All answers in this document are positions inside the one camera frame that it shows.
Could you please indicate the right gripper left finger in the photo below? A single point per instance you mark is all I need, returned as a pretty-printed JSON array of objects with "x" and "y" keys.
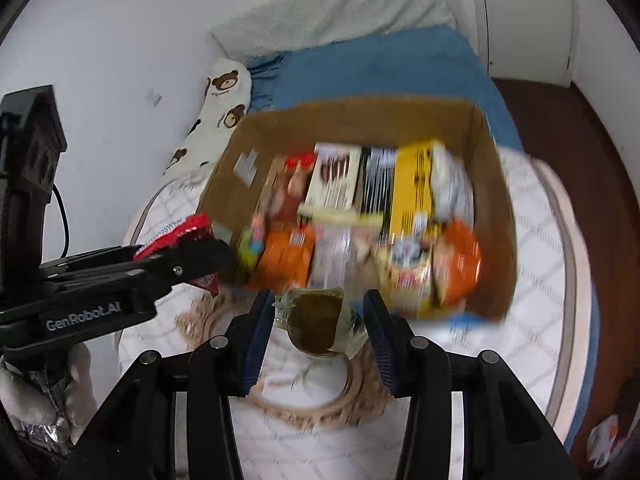
[{"x": 170, "y": 418}]

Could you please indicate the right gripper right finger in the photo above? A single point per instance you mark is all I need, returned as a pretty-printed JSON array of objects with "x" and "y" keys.
[{"x": 506, "y": 436}]

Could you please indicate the small red triangular pack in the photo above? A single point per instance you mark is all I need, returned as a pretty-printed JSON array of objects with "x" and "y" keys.
[{"x": 192, "y": 248}]

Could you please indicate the orange snack pack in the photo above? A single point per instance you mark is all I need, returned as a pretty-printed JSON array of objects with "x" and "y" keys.
[
  {"x": 457, "y": 260},
  {"x": 286, "y": 260}
]

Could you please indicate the brown round pastry pack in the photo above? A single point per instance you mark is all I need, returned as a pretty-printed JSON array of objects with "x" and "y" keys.
[{"x": 321, "y": 323}]

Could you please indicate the pale yellow bread pack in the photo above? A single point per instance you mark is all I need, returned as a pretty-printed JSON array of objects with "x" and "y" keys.
[{"x": 342, "y": 243}]

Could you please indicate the red crown snack pack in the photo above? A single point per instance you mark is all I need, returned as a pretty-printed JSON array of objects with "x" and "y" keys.
[{"x": 285, "y": 188}]

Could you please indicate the black yellow biscuit pack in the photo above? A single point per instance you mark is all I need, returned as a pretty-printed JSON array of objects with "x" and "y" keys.
[{"x": 397, "y": 184}]

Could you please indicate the cream Franzzi cookie pack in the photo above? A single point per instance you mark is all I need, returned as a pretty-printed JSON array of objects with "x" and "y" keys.
[{"x": 334, "y": 179}]

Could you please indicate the yellow panda snack pack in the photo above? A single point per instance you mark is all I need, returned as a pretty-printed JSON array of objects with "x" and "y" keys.
[{"x": 404, "y": 264}]

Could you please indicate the fruit candy clear bag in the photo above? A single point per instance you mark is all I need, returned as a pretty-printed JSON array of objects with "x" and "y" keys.
[{"x": 252, "y": 242}]

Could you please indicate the silver clear snack pack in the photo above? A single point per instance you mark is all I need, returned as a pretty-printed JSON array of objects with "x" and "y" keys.
[{"x": 452, "y": 192}]

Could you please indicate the bear print long pillow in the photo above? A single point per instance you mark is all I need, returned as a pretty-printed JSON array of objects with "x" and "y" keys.
[{"x": 227, "y": 100}]

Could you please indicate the blue bed sheet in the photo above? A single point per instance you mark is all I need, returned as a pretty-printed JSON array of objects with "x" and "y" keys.
[{"x": 551, "y": 333}]

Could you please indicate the white door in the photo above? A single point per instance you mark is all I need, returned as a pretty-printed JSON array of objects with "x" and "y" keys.
[{"x": 526, "y": 39}]

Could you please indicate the grey white pillow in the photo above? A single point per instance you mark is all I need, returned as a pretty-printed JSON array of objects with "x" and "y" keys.
[{"x": 292, "y": 25}]

